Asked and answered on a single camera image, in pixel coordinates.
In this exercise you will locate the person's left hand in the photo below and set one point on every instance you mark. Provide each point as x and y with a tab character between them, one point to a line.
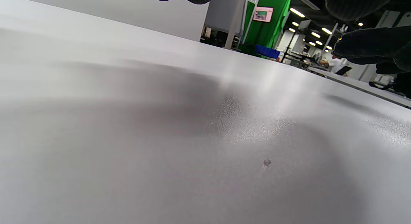
369	47

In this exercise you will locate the black laptop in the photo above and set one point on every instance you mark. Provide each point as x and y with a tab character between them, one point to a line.
343	70

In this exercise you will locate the long white background table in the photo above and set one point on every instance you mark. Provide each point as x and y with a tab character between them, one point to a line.
359	84

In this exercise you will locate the black bag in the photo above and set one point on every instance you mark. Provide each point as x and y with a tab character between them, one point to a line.
404	85

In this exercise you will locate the row of ceiling lights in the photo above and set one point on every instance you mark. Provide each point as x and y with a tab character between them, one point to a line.
297	13

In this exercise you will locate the blue plastic bin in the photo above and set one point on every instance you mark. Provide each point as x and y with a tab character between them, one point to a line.
267	51

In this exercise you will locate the green screen backdrop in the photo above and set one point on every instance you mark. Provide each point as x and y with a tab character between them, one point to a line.
266	32

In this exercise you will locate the white square pillar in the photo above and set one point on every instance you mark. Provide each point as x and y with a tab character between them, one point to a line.
235	21

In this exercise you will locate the pink wall monitor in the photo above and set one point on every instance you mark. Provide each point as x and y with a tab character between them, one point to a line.
262	14

